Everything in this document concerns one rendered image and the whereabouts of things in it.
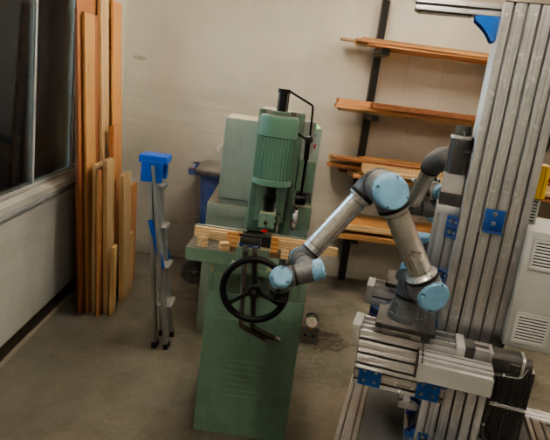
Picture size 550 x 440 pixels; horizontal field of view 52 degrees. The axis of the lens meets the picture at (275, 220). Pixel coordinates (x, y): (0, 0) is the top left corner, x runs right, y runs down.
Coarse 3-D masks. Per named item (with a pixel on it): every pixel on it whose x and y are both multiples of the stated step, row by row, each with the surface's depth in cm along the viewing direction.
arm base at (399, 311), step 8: (400, 296) 215; (392, 304) 218; (400, 304) 215; (408, 304) 213; (416, 304) 213; (392, 312) 217; (400, 312) 214; (408, 312) 213; (416, 312) 213; (424, 312) 215; (400, 320) 214; (408, 320) 212; (416, 320) 213; (424, 320) 215
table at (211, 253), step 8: (192, 240) 256; (208, 240) 260; (216, 240) 261; (192, 248) 247; (200, 248) 247; (208, 248) 248; (216, 248) 249; (232, 248) 252; (192, 256) 248; (200, 256) 247; (208, 256) 247; (216, 256) 247; (224, 256) 247; (232, 256) 246; (272, 256) 249; (288, 256) 252; (224, 264) 247; (232, 272) 238; (240, 272) 238; (248, 272) 238; (264, 272) 237
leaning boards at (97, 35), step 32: (96, 0) 364; (96, 32) 362; (96, 64) 367; (96, 96) 371; (96, 128) 376; (96, 160) 381; (96, 192) 351; (128, 192) 394; (96, 224) 356; (128, 224) 400; (96, 256) 361; (128, 256) 406; (96, 288) 366; (128, 288) 413
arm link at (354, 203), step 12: (372, 168) 199; (360, 180) 201; (360, 192) 200; (348, 204) 201; (360, 204) 201; (336, 216) 202; (348, 216) 201; (324, 228) 203; (336, 228) 202; (312, 240) 203; (324, 240) 203; (300, 252) 204; (312, 252) 203
